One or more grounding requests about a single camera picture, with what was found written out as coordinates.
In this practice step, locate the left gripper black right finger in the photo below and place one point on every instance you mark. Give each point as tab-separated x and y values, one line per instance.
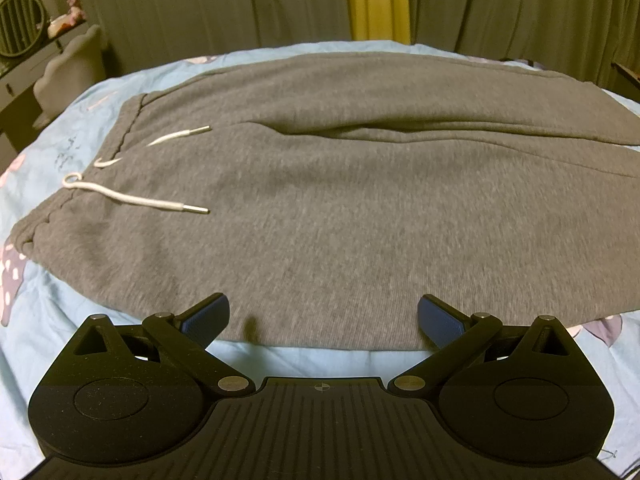
459	338

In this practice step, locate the yellow curtain strip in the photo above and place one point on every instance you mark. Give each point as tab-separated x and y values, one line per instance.
378	0

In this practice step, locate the grey curtain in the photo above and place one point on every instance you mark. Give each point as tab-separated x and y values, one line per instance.
580	38

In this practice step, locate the pink plush toy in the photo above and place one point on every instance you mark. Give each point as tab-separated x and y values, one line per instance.
75	15

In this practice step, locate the grey sweatpants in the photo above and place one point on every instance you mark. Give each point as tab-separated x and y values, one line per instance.
326	193

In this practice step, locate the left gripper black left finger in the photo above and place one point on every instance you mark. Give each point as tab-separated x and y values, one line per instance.
184	339

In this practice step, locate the dark desk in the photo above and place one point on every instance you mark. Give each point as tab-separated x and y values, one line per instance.
19	107

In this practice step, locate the grey upholstered chair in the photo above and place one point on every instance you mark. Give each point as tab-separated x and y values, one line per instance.
77	68

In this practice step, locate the light blue patterned bedsheet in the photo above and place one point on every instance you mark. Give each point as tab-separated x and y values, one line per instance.
39	313

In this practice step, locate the round black fan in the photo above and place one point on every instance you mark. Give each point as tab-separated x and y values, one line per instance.
23	26

